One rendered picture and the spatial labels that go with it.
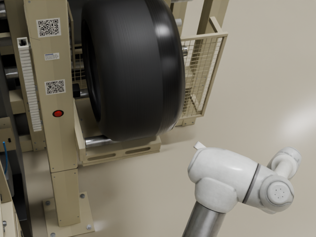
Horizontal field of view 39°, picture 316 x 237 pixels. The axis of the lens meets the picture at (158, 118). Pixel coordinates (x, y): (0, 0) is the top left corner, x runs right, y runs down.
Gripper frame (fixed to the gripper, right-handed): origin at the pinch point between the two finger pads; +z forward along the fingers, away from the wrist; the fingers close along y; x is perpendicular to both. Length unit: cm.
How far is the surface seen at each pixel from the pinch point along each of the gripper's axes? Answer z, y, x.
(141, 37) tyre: 47, -30, 10
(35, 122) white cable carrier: 61, 12, -32
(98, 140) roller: 35.9, 15.8, -21.4
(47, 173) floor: 46, 118, -43
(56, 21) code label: 71, -34, -6
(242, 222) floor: -67, 88, 4
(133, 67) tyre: 43, -29, 0
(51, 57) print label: 67, -20, -14
